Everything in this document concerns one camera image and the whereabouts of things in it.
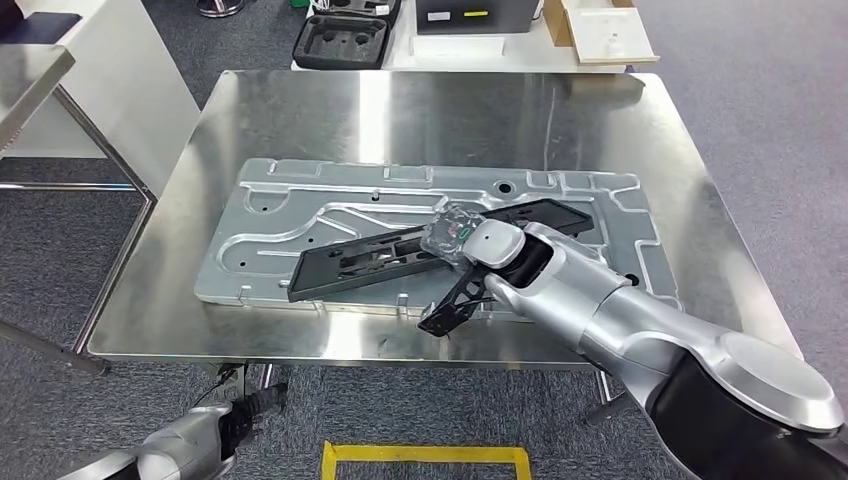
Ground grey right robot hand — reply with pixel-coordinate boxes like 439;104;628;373
419;201;489;273

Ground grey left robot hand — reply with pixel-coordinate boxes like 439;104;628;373
220;382;290;460

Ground long black slotted plastic part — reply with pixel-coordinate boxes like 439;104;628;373
286;197;596;304

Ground stainless steel workbench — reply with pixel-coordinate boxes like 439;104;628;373
86;69;806;427

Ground stamped grey metal panel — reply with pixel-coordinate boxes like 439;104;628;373
193;157;684;325

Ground yellow floor tape square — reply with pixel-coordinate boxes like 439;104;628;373
320;440;533;480

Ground white table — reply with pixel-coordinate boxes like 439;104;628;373
291;0;658;75

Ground dark grey box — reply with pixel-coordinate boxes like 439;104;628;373
415;0;542;36

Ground black foam case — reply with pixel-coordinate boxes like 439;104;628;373
311;0;403;28
292;14;390;72

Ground white flat board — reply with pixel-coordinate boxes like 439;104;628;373
566;6;661;66

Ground chrome round base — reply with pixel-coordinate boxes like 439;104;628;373
196;0;247;19

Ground stainless steel side table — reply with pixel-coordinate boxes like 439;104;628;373
0;44;159;377

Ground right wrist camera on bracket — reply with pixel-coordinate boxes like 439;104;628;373
417;261;496;338

